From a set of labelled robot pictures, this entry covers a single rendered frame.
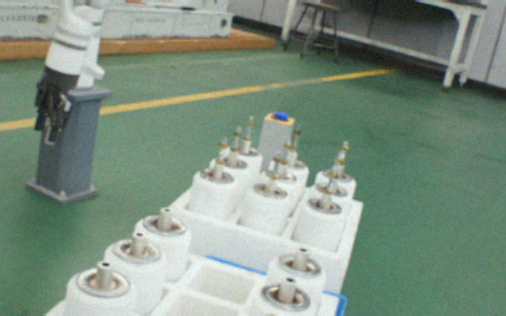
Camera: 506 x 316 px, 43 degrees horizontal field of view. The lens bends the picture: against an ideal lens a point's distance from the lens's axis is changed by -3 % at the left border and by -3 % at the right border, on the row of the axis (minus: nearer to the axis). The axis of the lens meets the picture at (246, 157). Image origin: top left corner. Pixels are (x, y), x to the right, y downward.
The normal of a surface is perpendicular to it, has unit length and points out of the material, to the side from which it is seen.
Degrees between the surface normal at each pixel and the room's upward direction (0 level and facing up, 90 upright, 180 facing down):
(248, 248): 90
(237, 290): 90
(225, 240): 90
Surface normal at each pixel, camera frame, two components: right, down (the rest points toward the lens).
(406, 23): -0.50, 0.15
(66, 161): 0.25, 0.33
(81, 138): 0.84, 0.31
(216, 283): -0.24, 0.24
